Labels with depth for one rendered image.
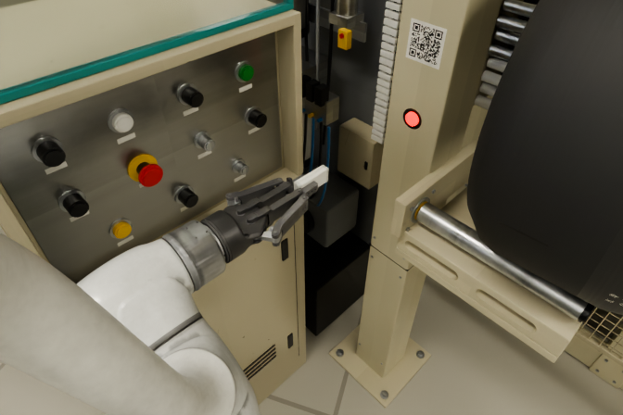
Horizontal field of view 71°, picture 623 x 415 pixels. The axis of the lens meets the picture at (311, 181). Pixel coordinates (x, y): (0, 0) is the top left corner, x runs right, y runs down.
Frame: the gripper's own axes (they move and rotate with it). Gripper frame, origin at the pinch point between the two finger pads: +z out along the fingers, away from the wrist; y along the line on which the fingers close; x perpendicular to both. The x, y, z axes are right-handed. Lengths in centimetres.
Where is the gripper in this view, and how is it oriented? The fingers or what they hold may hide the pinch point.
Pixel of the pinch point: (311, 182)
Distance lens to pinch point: 74.8
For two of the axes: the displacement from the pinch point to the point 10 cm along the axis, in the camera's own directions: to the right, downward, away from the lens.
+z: 7.2, -4.5, 5.3
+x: 0.0, 7.6, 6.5
